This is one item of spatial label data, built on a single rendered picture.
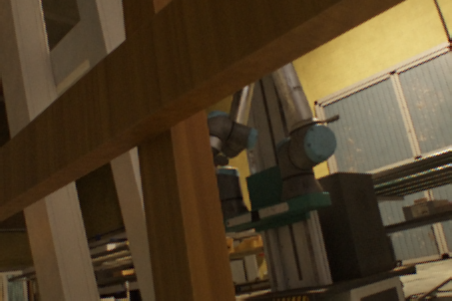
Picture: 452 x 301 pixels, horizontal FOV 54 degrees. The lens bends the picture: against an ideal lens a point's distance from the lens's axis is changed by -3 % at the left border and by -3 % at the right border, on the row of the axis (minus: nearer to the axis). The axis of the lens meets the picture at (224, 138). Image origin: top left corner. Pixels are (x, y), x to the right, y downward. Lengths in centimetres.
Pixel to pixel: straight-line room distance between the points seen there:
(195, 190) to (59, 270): 60
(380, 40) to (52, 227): 985
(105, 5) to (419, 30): 945
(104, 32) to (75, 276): 46
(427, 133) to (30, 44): 891
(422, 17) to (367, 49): 133
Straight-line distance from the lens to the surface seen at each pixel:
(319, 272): 222
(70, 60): 97
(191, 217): 33
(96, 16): 90
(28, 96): 99
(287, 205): 204
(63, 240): 93
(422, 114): 964
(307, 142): 187
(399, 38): 1028
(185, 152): 34
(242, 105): 202
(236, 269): 1243
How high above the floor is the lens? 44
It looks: 17 degrees up
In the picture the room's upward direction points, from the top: 10 degrees counter-clockwise
